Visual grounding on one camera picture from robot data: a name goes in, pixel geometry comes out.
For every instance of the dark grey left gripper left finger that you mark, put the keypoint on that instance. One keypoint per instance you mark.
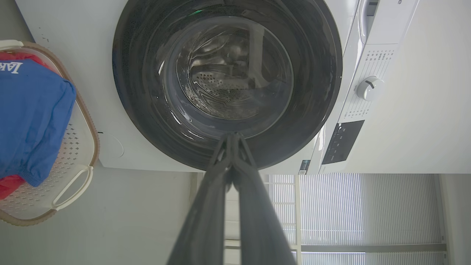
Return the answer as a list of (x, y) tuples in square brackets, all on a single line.
[(206, 221)]

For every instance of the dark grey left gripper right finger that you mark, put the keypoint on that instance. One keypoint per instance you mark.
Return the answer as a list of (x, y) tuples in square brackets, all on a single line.
[(261, 221)]

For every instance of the round dark glass washer door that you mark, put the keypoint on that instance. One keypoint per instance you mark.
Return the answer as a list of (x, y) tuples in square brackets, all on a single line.
[(140, 92)]

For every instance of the white washing machine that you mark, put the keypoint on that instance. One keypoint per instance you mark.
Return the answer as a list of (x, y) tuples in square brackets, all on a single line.
[(73, 33)]

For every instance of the small dark washer sticker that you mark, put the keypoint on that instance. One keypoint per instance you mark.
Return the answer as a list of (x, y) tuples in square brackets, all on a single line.
[(304, 167)]

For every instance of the white window blinds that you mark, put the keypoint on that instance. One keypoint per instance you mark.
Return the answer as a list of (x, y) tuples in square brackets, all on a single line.
[(331, 206)]

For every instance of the grey window crossbar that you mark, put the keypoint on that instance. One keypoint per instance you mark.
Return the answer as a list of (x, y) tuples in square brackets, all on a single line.
[(368, 247)]

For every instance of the black washer display panel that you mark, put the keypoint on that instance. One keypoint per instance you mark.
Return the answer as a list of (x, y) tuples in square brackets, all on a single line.
[(342, 141)]

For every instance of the steel perforated washer drum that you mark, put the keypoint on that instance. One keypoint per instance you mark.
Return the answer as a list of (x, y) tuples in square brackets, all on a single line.
[(220, 92)]

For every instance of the white perforated laundry basket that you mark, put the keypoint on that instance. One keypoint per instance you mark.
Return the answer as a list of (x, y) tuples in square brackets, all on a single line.
[(73, 154)]

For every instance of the white round control knob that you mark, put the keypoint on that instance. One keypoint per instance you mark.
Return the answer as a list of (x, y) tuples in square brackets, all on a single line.
[(369, 89)]

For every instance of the red garment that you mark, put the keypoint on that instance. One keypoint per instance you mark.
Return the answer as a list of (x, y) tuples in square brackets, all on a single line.
[(8, 187)]

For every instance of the blue Lakers garment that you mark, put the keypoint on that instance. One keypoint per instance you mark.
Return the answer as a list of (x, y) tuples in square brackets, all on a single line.
[(33, 117)]

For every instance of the white detergent drawer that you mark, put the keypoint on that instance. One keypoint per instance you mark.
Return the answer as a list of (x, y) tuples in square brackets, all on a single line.
[(368, 18)]

